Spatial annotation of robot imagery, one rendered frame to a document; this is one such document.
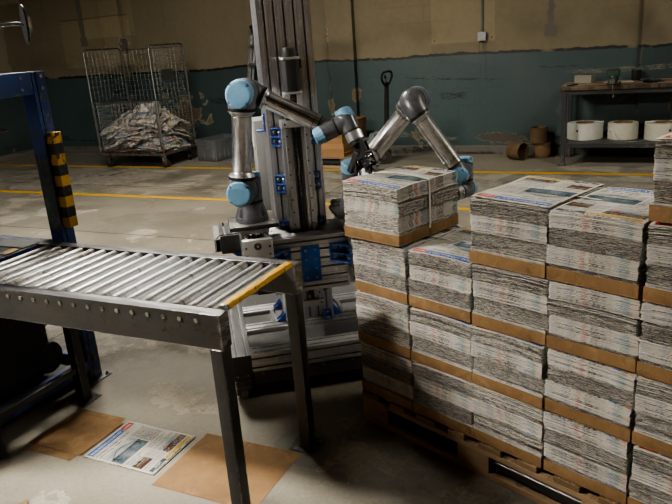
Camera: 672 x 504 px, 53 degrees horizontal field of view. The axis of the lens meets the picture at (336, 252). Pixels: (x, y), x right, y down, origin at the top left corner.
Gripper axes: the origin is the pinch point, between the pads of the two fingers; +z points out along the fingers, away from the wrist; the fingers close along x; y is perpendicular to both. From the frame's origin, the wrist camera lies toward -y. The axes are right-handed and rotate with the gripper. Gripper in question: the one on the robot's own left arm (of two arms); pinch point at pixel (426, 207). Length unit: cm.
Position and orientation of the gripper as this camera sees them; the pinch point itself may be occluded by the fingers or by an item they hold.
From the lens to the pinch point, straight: 301.1
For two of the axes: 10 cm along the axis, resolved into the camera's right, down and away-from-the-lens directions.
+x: 7.1, 1.6, -6.8
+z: -7.0, 2.6, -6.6
